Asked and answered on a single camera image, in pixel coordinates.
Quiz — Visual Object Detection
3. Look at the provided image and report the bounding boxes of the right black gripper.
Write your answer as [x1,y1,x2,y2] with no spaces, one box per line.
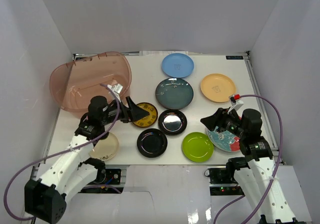
[200,107,246,138]

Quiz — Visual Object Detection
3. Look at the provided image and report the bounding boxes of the red and teal flower plate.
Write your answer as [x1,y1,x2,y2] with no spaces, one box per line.
[206,128,240,152]

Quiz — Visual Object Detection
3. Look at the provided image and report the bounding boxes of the dark teal floral plate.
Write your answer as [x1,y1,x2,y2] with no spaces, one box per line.
[155,78,194,110]

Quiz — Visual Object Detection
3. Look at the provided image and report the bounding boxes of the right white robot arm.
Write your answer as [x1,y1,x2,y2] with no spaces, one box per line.
[201,108,300,223]

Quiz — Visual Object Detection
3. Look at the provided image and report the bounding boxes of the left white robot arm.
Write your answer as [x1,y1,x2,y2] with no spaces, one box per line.
[24,96,149,223]

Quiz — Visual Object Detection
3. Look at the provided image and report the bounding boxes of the pink translucent plastic bin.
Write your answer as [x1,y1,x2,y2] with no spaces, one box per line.
[49,52,132,114]

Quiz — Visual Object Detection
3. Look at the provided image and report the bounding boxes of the yellow patterned brown plate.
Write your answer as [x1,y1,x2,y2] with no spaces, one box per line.
[133,102,158,128]

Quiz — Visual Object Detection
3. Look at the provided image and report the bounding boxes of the lime green plate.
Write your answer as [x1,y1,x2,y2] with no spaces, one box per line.
[181,132,214,163]

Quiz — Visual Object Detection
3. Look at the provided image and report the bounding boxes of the peach orange plate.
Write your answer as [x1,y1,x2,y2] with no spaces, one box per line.
[200,73,237,103]

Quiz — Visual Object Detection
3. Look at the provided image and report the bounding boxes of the glossy black plate lower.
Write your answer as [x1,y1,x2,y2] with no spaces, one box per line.
[136,128,168,158]

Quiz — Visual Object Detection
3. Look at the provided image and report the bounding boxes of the glossy black plate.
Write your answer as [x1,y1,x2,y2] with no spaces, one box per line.
[136,128,168,158]
[158,109,188,136]

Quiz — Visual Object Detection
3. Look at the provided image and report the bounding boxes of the glossy black plate upper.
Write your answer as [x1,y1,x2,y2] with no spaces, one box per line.
[158,109,188,136]

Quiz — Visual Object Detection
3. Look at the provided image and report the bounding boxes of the cream plate with ink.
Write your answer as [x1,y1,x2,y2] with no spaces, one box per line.
[89,132,120,161]

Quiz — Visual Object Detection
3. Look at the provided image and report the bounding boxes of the papers at table back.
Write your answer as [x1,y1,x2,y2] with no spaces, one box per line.
[139,51,189,56]

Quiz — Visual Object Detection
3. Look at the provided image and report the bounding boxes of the light blue plate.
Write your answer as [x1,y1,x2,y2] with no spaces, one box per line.
[161,53,195,78]

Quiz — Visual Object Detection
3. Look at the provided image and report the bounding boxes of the blue table label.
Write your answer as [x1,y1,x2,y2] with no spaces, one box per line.
[226,56,244,60]

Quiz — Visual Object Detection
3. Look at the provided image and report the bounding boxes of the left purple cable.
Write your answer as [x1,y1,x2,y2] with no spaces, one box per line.
[3,83,121,221]

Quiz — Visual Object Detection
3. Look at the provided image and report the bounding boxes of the purple cable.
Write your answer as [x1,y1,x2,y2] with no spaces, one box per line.
[3,83,121,221]
[213,94,283,224]

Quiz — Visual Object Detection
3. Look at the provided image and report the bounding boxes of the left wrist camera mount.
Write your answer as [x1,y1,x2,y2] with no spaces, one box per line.
[107,84,123,94]

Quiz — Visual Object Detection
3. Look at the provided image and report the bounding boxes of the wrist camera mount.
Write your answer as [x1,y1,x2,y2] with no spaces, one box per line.
[107,84,123,94]
[228,94,244,114]

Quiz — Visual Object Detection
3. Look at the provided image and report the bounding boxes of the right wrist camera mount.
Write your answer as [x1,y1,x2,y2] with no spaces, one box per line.
[228,94,244,114]

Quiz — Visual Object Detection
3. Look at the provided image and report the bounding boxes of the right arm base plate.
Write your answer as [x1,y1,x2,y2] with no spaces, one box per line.
[204,167,244,196]

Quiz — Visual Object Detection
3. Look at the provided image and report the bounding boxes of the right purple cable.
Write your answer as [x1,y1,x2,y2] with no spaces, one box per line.
[213,94,283,224]

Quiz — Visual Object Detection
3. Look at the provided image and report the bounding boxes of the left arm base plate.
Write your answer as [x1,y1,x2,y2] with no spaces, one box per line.
[84,169,122,189]

